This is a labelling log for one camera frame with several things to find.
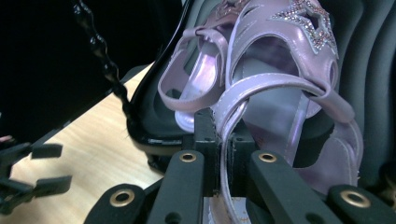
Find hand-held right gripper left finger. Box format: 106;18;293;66
181;106;220;199

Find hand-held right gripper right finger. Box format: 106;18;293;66
225;128;260;199

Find purple child sandal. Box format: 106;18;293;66
157;0;250;134
204;0;364;224

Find red and black shoe rack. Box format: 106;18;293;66
70;0;396;200

